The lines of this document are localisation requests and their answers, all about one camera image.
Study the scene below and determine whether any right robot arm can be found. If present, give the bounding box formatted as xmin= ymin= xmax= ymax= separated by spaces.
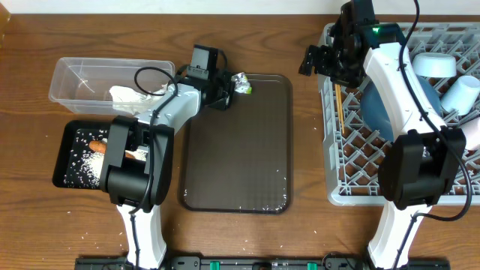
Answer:
xmin=298 ymin=20 xmax=472 ymax=269

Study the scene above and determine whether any light blue cup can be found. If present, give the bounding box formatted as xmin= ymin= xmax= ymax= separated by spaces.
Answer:
xmin=441 ymin=75 xmax=479 ymax=116

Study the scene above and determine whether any dark brown serving tray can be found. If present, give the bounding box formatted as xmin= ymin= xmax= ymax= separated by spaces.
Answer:
xmin=178 ymin=74 xmax=293 ymax=215

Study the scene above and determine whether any clear plastic bin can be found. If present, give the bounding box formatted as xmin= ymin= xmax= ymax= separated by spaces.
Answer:
xmin=49 ymin=57 xmax=176 ymax=116

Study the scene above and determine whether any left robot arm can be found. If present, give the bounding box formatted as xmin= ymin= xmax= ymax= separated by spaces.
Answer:
xmin=100 ymin=67 xmax=235 ymax=269

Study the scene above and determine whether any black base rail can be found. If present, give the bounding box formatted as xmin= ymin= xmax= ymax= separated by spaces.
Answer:
xmin=74 ymin=256 xmax=451 ymax=270

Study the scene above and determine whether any white pink cup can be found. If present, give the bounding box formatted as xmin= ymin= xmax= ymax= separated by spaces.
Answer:
xmin=460 ymin=118 xmax=480 ymax=151

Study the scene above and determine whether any pile of white rice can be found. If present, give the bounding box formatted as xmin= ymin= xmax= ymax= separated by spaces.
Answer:
xmin=63 ymin=129 xmax=147 ymax=188

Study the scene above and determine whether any black waste tray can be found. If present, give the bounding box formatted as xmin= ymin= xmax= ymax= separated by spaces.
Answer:
xmin=52 ymin=120 xmax=132 ymax=190

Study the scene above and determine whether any large blue plate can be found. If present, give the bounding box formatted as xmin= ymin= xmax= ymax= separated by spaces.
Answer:
xmin=360 ymin=76 xmax=442 ymax=142

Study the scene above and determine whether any orange carrot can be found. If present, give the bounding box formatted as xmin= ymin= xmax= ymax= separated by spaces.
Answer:
xmin=88 ymin=140 xmax=136 ymax=160

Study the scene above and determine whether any silver foil wrapper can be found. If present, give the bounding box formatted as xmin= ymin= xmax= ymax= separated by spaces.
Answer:
xmin=232 ymin=72 xmax=252 ymax=95

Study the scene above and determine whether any small light blue bowl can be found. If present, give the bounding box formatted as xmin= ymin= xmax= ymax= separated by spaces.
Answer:
xmin=412 ymin=52 xmax=457 ymax=78

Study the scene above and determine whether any white paper napkin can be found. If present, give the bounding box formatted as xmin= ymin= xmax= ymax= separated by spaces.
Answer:
xmin=109 ymin=84 xmax=167 ymax=115

